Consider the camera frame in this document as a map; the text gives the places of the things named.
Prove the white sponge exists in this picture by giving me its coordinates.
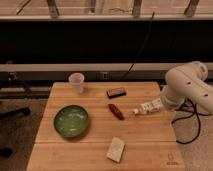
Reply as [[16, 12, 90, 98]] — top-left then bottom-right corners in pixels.
[[106, 137, 125, 163]]

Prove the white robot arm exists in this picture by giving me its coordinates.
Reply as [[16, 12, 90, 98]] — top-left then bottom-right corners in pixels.
[[160, 61, 213, 114]]

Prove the green ceramic bowl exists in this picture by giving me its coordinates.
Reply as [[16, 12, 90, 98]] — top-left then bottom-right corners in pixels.
[[53, 105, 89, 138]]

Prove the brown rectangular block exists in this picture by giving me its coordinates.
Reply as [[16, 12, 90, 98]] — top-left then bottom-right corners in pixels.
[[107, 87, 126, 99]]

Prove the dark red chili pepper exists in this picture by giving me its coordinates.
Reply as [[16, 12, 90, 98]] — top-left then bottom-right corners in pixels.
[[108, 104, 124, 120]]

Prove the clear plastic cup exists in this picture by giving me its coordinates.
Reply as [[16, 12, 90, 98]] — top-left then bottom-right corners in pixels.
[[68, 73, 85, 93]]

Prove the black office chair base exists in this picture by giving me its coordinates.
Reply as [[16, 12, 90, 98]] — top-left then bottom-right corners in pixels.
[[0, 103, 31, 158]]

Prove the black hanging cable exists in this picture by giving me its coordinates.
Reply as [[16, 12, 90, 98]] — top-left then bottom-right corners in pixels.
[[120, 11, 156, 82]]

